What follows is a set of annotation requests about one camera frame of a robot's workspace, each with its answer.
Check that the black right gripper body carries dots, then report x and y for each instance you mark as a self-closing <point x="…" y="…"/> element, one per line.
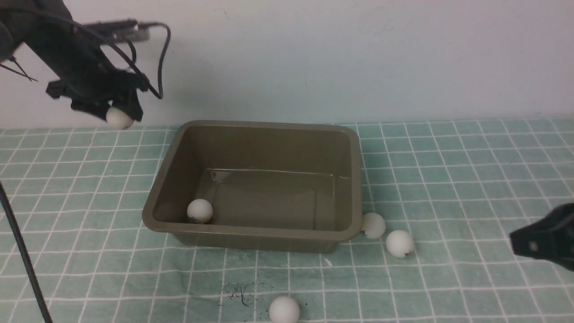
<point x="550" y="239"/>

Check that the white ping-pong ball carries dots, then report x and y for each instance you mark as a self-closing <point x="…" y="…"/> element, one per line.
<point x="284" y="309"/>
<point x="118" y="119"/>
<point x="400" y="244"/>
<point x="373" y="226"/>
<point x="200" y="211"/>

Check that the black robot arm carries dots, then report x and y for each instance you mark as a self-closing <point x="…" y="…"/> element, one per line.
<point x="66" y="47"/>

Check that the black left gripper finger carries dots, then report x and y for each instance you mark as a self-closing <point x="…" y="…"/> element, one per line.
<point x="129" y="104"/>
<point x="95" y="109"/>

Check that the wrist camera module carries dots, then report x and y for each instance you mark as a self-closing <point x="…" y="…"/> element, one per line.
<point x="121" y="31"/>

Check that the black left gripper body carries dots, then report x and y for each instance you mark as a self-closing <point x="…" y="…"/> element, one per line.
<point x="116" y="87"/>

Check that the olive green plastic bin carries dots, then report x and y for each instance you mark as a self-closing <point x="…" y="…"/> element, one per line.
<point x="283" y="187"/>

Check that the white ping-pong ball front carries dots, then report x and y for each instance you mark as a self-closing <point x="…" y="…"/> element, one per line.
<point x="284" y="309"/>

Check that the green checkered tablecloth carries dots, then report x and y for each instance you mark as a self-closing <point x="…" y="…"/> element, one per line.
<point x="458" y="187"/>

